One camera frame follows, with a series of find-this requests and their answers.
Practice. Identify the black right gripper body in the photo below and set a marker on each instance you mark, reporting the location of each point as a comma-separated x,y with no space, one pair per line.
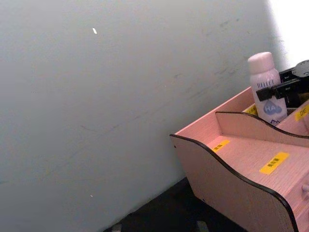
303,68

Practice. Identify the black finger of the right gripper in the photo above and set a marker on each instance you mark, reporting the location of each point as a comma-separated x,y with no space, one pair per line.
280,90
288,75

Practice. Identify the white spray bottle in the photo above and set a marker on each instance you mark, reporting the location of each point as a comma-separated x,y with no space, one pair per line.
262,77

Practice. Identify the light wooden desk organizer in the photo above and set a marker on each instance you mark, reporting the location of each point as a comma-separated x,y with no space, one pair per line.
241,174

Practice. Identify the black table cloth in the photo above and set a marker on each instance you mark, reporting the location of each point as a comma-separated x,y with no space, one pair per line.
169,212

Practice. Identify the pale grey wall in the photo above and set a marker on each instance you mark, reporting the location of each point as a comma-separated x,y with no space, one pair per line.
101,101

